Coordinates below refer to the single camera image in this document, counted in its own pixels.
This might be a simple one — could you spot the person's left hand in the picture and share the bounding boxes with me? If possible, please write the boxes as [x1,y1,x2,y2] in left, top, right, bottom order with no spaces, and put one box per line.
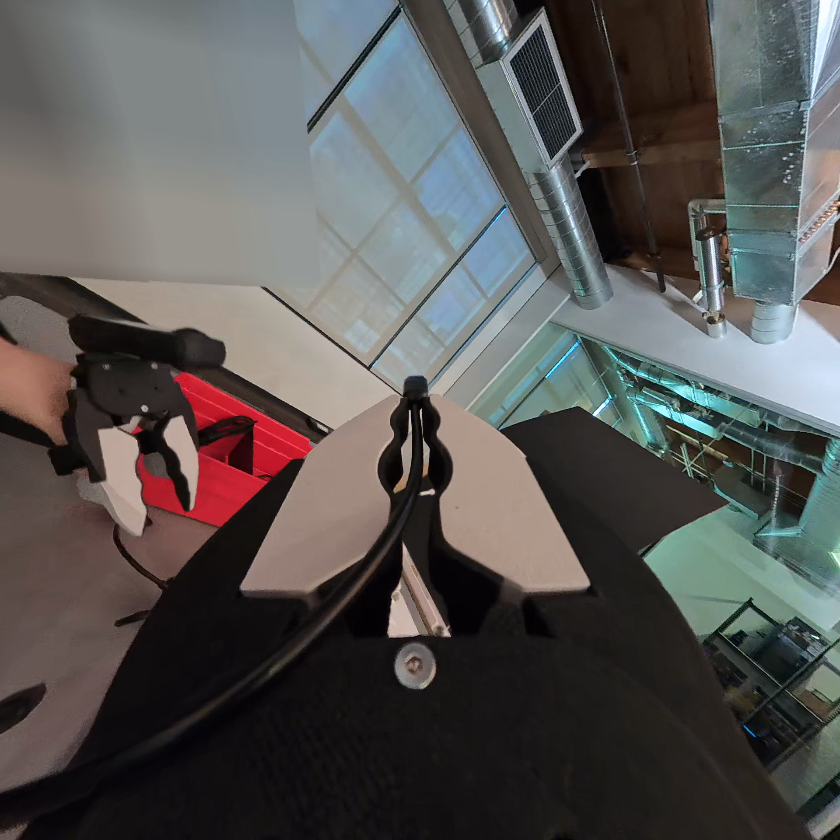
[0,344,74,444]

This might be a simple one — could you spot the red plastic bin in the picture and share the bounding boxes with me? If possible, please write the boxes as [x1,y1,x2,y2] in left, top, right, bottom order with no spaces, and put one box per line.
[134,373,315,528]

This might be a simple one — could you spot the silver ceiling pipes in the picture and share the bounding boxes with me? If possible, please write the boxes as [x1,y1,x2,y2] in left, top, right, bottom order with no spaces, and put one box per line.
[688,197,729,339]

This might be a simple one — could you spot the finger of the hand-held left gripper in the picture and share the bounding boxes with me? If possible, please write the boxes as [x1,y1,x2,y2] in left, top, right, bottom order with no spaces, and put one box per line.
[97,420,151,539]
[140,415,200,514]

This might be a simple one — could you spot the black oval mesh pad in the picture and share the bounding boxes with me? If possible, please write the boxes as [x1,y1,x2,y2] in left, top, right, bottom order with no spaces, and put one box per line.
[0,682,48,735]

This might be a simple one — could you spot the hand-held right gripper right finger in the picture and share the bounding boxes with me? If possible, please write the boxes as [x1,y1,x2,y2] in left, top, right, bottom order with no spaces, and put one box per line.
[423,394,592,598]

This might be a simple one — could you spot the white vent grille box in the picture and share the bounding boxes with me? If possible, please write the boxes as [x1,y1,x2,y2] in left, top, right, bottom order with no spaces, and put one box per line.
[476,10,585,168]

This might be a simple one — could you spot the black bin divider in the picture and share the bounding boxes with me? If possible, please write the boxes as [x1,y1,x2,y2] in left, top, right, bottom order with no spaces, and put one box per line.
[197,416,257,473]

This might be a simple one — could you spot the black panel wooden board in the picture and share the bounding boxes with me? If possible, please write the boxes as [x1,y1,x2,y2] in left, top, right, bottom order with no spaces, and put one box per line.
[502,407,726,559]

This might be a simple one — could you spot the black usb cable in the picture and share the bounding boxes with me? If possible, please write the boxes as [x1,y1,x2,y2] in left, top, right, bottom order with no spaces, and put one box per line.
[112,521,175,627]

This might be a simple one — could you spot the black shelf rack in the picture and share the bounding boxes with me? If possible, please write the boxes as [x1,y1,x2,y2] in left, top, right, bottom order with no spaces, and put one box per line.
[702,597,840,782]

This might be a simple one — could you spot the black usb-c cable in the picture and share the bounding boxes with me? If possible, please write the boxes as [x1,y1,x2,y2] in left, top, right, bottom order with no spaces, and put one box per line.
[0,375,431,818]

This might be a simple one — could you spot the spiral silver duct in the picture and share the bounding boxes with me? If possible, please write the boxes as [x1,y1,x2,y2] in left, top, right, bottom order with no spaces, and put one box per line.
[456,0,614,311]

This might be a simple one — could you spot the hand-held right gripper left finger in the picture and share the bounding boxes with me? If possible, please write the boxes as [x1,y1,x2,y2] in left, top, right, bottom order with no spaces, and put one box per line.
[239,394,409,599]

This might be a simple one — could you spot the rectangular metal duct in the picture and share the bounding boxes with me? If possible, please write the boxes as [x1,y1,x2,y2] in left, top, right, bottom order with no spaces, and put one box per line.
[709,0,840,345]

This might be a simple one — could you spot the black ceiling pipe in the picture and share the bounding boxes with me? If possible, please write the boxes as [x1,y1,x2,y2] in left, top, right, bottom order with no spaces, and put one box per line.
[591,0,667,293]

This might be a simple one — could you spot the large gridded window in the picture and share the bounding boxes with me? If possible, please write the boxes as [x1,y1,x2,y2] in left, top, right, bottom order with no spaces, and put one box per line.
[262,0,546,388]

